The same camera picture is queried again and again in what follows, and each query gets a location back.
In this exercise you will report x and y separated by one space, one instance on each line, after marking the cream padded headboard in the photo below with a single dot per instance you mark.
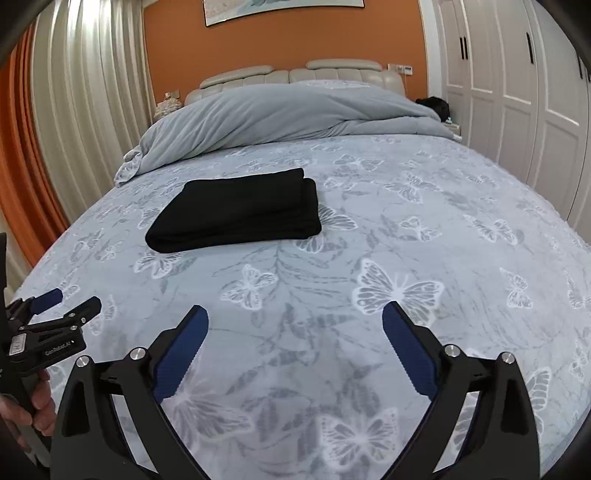
323 74

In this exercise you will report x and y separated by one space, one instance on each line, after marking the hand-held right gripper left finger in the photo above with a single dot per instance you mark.
182 355

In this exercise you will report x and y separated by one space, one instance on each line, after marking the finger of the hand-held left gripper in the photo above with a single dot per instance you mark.
46 299
76 313

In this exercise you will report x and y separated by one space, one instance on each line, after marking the black pants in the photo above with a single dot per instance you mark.
235 212

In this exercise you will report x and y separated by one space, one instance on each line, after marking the cream pleated curtain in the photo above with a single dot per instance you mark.
92 106

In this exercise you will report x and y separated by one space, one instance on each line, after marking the framed wall picture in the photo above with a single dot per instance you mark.
281 9

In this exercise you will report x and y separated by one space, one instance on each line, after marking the white nightstand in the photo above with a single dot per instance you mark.
451 129

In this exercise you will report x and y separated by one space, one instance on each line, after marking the grey butterfly print blanket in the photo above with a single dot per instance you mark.
369 221

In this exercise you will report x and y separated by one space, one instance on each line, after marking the grey ruffled cloth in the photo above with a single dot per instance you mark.
129 167

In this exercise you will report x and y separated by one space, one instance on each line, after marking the person's left hand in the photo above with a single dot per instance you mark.
44 401

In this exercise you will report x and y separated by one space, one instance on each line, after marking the white wardrobe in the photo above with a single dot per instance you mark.
517 92

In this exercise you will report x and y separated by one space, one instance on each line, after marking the white bedside ornament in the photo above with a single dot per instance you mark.
167 107

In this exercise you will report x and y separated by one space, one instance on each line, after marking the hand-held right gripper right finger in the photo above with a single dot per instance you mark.
408 350

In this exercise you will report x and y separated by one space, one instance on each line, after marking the black bag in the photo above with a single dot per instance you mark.
434 107

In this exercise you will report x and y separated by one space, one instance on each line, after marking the grey duvet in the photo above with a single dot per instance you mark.
295 110

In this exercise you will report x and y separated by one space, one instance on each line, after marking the orange curtain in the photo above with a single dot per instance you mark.
27 175

